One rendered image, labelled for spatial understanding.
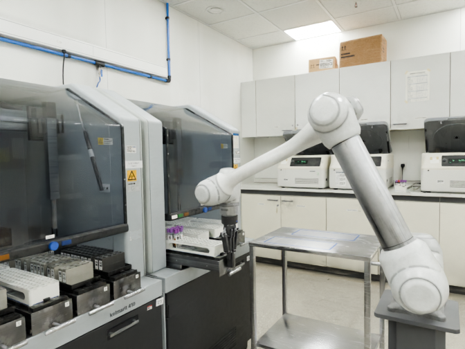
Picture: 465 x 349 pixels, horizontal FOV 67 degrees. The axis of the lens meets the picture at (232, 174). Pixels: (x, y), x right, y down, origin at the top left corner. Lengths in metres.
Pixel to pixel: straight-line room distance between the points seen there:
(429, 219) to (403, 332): 2.28
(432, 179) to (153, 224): 2.67
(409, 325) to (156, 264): 1.06
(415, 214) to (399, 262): 2.48
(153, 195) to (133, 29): 1.93
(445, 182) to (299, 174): 1.36
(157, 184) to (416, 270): 1.10
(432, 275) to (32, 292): 1.20
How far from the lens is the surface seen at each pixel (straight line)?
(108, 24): 3.12
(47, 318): 1.32
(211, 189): 1.36
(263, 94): 4.43
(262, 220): 4.13
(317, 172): 3.81
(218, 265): 1.60
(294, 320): 2.30
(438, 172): 3.64
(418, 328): 1.48
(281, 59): 4.80
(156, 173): 1.67
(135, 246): 1.61
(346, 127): 1.19
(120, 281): 1.47
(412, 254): 1.21
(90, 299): 1.40
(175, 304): 1.74
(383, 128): 3.90
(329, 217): 3.83
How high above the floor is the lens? 1.27
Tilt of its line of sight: 3 degrees down
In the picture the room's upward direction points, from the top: 1 degrees counter-clockwise
